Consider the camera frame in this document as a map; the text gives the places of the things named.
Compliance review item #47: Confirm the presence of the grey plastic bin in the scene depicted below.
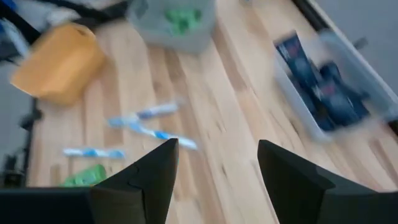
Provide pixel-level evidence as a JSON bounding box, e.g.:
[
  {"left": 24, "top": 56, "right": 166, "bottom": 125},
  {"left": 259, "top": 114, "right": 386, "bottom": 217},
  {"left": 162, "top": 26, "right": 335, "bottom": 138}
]
[{"left": 126, "top": 0, "right": 218, "bottom": 54}]

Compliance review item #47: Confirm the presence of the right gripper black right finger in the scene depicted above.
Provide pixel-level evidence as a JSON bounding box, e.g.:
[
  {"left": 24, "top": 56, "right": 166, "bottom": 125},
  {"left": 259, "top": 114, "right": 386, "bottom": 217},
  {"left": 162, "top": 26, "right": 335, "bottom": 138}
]
[{"left": 257, "top": 139, "right": 337, "bottom": 224}]

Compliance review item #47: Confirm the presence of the blue toothbrush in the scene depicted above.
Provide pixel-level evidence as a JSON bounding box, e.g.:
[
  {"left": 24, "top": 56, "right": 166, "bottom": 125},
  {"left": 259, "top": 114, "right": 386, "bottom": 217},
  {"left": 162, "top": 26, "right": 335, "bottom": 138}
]
[
  {"left": 62, "top": 146, "right": 127, "bottom": 160},
  {"left": 129, "top": 121, "right": 199, "bottom": 151},
  {"left": 107, "top": 99, "right": 184, "bottom": 128}
]

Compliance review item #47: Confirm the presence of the yellow plastic bin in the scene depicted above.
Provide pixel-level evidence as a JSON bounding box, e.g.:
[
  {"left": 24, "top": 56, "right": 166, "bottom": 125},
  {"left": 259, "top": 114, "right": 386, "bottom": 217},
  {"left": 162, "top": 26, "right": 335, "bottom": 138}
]
[{"left": 9, "top": 22, "right": 106, "bottom": 106}]

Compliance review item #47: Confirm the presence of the clear plastic container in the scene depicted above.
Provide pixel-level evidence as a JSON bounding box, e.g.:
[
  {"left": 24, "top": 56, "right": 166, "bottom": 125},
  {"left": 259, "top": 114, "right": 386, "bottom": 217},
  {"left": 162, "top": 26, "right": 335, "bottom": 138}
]
[{"left": 272, "top": 27, "right": 398, "bottom": 142}]

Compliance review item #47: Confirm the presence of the dark blue toothpaste tube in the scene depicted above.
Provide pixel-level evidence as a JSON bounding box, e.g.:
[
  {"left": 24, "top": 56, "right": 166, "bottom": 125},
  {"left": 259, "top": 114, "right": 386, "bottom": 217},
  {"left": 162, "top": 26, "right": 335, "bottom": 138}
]
[
  {"left": 275, "top": 30, "right": 315, "bottom": 94},
  {"left": 318, "top": 62, "right": 371, "bottom": 125},
  {"left": 295, "top": 80, "right": 336, "bottom": 131}
]

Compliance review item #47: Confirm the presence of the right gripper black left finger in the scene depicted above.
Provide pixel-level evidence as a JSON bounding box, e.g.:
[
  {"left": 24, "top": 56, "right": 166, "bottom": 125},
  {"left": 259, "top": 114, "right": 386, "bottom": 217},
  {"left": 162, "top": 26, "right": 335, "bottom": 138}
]
[{"left": 90, "top": 138, "right": 180, "bottom": 224}]

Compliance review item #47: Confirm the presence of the green travel bottle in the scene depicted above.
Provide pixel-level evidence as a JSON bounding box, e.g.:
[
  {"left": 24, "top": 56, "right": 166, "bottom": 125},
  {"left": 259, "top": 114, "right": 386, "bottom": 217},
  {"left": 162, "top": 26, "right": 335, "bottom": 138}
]
[
  {"left": 163, "top": 9, "right": 187, "bottom": 35},
  {"left": 60, "top": 164, "right": 108, "bottom": 188},
  {"left": 183, "top": 8, "right": 203, "bottom": 27}
]

